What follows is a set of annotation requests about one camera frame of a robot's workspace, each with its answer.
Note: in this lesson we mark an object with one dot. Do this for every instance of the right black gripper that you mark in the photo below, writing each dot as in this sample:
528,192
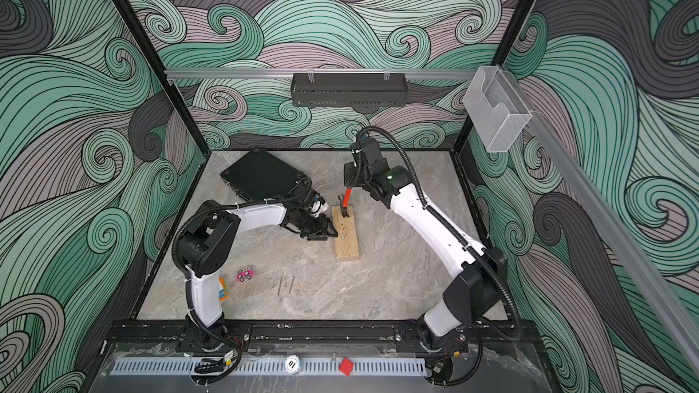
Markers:
350,169

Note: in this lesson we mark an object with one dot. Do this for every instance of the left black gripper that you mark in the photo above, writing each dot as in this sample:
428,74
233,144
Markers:
322,231

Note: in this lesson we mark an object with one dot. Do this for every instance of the wooden block with nails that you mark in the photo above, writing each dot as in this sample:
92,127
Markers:
346,247

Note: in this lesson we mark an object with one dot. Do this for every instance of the claw hammer orange black handle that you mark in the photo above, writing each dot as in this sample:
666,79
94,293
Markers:
344,203

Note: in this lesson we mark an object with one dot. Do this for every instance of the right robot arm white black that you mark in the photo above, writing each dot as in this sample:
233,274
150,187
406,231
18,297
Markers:
478,291

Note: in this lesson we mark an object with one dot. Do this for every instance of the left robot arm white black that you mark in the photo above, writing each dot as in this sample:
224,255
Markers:
203,243

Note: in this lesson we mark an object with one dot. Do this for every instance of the black hard case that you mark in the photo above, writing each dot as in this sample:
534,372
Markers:
258,175

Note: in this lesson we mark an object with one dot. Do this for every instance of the pink toy car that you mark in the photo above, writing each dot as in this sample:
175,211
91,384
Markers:
245,274

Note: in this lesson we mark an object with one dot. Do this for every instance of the rubiks cube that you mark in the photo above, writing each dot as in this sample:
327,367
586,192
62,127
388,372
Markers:
224,292

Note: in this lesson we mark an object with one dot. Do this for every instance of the white round knob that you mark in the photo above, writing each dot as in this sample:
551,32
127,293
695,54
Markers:
292,365

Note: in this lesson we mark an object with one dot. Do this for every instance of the red cube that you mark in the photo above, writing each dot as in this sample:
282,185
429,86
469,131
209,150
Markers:
346,367

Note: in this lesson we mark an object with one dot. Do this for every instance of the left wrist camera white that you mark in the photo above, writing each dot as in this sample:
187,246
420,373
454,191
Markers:
318,206

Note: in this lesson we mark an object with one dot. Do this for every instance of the black wall tray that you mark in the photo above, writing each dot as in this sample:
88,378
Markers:
356,90

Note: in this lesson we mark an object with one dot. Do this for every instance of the clear mesh wall holder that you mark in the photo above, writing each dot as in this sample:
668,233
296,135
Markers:
496,105

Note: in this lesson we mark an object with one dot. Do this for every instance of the white slotted cable duct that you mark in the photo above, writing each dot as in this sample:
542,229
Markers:
271,366

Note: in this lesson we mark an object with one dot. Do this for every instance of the aluminium wall rail back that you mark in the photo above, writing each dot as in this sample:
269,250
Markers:
185,73

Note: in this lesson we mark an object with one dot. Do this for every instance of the aluminium wall rail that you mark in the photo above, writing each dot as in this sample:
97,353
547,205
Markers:
669,309
185,73

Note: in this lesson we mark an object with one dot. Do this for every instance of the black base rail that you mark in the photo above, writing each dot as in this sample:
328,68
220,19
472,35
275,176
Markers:
264,337

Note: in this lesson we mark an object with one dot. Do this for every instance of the aluminium wall rail right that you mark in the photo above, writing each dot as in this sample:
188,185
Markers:
669,309

